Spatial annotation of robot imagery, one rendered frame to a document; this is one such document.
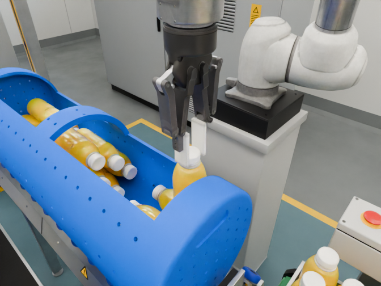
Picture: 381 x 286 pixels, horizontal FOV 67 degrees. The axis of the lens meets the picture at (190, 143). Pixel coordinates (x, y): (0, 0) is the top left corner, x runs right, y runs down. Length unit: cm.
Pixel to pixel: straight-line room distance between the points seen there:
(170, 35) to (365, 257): 57
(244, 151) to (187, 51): 75
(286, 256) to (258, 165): 97
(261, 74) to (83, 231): 75
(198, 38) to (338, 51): 63
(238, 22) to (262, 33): 121
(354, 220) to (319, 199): 168
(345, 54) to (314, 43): 9
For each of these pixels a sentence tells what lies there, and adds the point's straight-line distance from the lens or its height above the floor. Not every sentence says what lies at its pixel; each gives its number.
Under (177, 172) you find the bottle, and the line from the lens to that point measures 54.
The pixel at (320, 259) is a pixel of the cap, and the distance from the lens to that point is 64.
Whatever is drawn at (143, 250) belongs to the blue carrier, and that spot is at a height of 119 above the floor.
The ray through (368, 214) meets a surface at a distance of 71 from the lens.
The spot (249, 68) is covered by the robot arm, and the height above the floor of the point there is 121.
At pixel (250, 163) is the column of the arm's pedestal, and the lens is 111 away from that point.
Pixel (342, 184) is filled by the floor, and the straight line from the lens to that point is 258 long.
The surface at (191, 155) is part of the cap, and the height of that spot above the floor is 126.
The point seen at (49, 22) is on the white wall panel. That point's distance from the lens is 585.
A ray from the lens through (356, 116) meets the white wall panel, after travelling 344.
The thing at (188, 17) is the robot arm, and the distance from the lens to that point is 38.
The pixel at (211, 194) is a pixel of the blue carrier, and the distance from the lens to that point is 48.
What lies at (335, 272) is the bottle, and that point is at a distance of 67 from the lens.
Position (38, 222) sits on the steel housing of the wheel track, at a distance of 102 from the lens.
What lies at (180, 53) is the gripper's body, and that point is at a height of 145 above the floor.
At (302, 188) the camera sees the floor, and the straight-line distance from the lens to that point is 242.
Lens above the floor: 157
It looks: 35 degrees down
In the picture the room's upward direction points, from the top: straight up
